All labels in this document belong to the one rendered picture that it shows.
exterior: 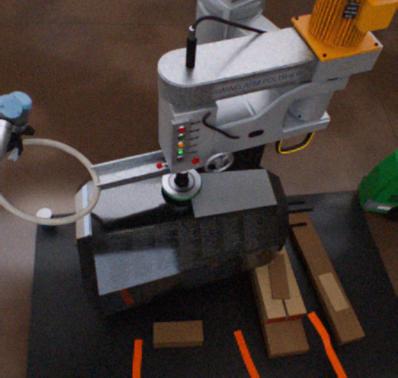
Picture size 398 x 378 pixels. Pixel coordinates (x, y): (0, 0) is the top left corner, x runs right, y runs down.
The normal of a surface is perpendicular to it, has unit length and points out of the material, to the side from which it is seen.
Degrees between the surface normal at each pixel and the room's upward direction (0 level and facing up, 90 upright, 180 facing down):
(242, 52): 0
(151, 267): 45
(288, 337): 0
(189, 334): 0
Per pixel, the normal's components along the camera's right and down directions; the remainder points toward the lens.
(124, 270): 0.21, 0.17
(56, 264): 0.07, -0.57
